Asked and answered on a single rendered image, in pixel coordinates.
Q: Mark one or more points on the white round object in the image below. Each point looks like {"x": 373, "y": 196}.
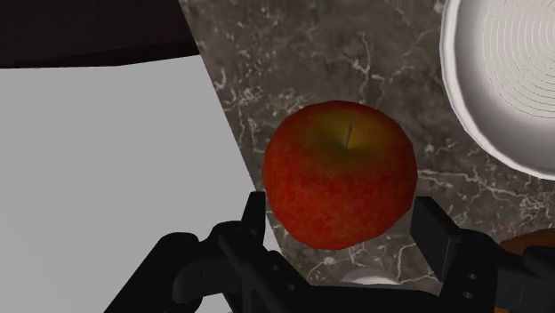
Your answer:
{"x": 368, "y": 277}

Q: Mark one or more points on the red apple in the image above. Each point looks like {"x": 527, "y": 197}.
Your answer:
{"x": 340, "y": 177}

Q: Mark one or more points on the white ribbed bowl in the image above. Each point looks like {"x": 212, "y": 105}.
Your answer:
{"x": 498, "y": 82}

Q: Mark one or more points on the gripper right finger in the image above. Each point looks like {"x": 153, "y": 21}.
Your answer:
{"x": 468, "y": 264}

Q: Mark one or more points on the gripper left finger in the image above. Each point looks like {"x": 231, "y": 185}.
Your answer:
{"x": 242, "y": 268}

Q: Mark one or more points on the brown round object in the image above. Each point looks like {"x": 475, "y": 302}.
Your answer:
{"x": 527, "y": 240}

